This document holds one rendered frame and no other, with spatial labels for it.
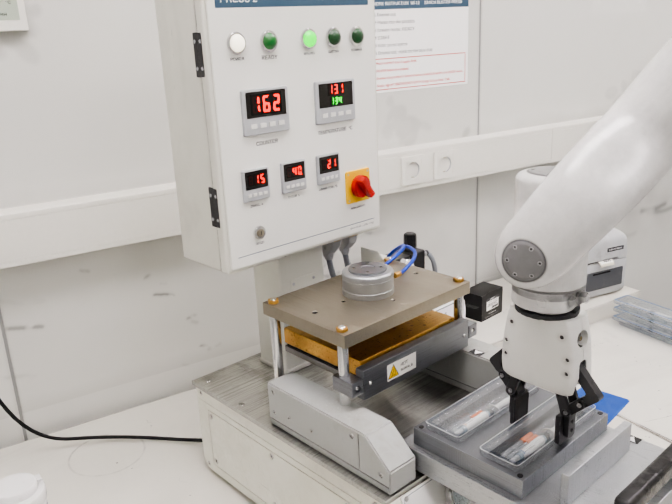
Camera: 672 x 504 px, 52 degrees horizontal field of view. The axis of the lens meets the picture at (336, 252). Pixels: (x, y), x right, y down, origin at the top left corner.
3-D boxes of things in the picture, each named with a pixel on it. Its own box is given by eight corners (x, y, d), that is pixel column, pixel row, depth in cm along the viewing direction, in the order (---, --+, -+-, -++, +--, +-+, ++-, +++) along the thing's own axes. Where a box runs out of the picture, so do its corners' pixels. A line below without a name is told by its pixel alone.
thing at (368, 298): (242, 344, 111) (235, 268, 107) (377, 291, 131) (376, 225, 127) (347, 397, 94) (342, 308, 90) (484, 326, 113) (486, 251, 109)
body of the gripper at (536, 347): (603, 299, 81) (597, 384, 85) (528, 279, 88) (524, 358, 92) (570, 318, 76) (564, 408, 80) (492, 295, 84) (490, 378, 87)
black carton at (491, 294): (461, 316, 174) (462, 290, 171) (482, 305, 179) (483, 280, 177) (481, 322, 169) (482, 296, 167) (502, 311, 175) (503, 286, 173)
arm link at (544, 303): (603, 280, 81) (601, 304, 82) (536, 264, 87) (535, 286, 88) (565, 300, 76) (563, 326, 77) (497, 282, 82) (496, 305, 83)
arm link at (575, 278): (575, 300, 76) (592, 273, 83) (583, 181, 71) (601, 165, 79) (500, 289, 80) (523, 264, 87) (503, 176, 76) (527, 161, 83)
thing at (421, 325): (285, 351, 108) (280, 294, 105) (383, 309, 122) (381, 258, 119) (362, 388, 96) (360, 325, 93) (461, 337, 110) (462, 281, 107)
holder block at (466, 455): (413, 443, 91) (413, 426, 90) (502, 388, 104) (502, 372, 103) (522, 500, 80) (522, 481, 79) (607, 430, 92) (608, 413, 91)
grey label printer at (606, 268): (509, 278, 197) (511, 221, 192) (563, 266, 205) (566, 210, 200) (572, 307, 176) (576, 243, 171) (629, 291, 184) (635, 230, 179)
